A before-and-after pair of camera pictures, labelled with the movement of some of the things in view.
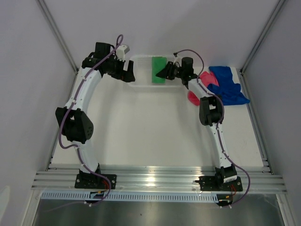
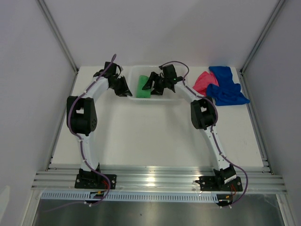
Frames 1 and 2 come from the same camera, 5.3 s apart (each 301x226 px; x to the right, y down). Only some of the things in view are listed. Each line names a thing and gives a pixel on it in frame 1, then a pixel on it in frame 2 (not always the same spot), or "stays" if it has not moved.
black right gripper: [166, 72] → [148, 84]
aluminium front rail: [156, 180] stays
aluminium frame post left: [43, 7] stays
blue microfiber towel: [229, 92] stays
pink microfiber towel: [207, 78] stays
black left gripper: [127, 76] → [124, 91]
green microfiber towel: [158, 63] → [143, 93]
